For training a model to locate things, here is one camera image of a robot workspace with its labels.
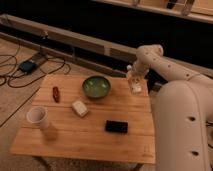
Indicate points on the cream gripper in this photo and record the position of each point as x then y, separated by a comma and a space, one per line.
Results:
139, 71

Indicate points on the clear plastic bottle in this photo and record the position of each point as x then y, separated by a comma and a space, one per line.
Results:
134, 88

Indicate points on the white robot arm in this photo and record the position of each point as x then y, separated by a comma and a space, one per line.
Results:
181, 109

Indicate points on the green ceramic bowl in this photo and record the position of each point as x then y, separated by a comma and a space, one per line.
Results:
96, 87

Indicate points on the long wooden beam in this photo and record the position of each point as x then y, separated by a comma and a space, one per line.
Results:
100, 45

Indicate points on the black rectangular box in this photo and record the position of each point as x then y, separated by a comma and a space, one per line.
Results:
116, 126

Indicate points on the wooden table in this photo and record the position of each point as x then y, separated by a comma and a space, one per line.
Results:
75, 137

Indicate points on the white rectangular block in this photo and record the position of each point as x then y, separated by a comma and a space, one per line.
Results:
80, 108

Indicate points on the small red-brown object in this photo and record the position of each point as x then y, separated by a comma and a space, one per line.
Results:
56, 94

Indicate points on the white paper cup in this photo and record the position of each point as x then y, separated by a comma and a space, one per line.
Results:
38, 116

